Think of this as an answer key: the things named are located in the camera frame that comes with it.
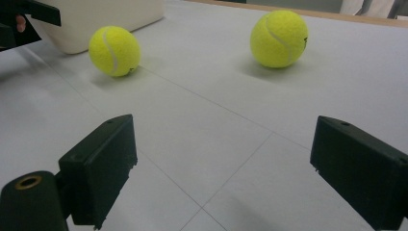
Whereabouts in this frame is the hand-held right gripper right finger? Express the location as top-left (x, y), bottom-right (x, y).
top-left (310, 115), bottom-right (408, 231)

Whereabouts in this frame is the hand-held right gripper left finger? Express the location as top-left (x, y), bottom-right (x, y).
top-left (58, 114), bottom-right (139, 230)

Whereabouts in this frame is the white plastic basket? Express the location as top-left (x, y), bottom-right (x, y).
top-left (29, 0), bottom-right (166, 55)

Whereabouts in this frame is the yellow tennis ball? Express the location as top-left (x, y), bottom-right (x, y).
top-left (89, 25), bottom-right (141, 78)
top-left (249, 10), bottom-right (310, 69)

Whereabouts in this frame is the white cover board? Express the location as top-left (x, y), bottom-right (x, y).
top-left (0, 0), bottom-right (408, 231)

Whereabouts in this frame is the white metal frame stand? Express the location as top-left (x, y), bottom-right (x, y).
top-left (339, 0), bottom-right (408, 19)

